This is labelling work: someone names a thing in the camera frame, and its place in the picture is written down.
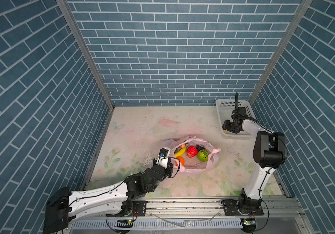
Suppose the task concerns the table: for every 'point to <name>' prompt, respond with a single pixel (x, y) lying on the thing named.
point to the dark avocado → (200, 147)
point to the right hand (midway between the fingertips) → (227, 127)
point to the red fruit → (192, 151)
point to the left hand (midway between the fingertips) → (176, 158)
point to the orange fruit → (182, 161)
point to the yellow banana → (180, 152)
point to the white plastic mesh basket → (224, 107)
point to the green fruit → (202, 155)
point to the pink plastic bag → (192, 165)
